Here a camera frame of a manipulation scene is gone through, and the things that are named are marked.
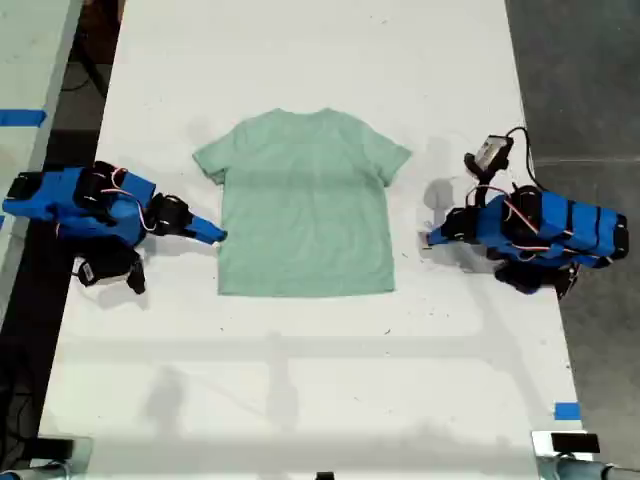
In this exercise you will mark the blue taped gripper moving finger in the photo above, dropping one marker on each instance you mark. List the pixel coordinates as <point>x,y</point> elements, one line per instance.
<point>428,242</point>
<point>200,237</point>

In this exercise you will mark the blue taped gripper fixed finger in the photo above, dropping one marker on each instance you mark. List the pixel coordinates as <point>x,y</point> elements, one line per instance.
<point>440,233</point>
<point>207,225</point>

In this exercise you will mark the pale green T-shirt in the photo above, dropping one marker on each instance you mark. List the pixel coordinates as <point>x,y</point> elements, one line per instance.
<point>305,210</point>

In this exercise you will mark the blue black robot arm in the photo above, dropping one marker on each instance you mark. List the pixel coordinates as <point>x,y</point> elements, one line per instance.
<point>565,227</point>
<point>75,202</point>

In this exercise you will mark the long blue tape strip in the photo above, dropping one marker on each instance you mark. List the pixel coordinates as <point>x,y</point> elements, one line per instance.
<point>22,117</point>

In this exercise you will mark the white side table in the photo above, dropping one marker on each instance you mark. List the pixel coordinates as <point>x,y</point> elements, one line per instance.
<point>30,60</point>

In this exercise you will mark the short blue tape strip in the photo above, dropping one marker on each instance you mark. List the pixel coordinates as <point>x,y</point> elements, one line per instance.
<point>567,411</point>

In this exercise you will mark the small black box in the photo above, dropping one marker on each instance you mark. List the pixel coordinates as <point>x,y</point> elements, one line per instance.
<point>575,443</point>
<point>56,446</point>

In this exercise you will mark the short black camera stalk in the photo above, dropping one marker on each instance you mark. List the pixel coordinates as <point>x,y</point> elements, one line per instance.
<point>136,280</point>
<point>481,182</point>

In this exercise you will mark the black camera box with label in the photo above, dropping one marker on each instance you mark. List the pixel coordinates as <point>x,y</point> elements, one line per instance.
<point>107,265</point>

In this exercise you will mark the grey camera box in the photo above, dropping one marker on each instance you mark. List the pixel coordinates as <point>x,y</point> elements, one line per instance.
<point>492,150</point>

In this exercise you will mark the metal table bracket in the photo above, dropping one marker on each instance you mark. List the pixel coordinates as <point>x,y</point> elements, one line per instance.
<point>82,452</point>
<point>541,445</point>

